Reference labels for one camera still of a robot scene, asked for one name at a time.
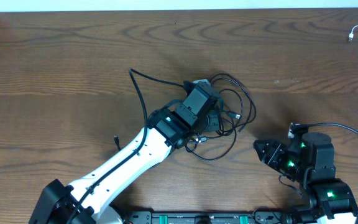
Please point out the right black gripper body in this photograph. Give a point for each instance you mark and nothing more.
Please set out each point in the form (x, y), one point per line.
(269, 152)

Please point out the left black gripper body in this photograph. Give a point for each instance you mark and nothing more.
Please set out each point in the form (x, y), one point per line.
(212, 119)

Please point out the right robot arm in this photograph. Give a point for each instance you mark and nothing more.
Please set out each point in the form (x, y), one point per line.
(309, 160)

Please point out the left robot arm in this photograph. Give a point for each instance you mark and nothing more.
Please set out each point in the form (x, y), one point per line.
(88, 199)

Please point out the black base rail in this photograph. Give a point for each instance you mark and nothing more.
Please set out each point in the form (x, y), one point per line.
(262, 215)

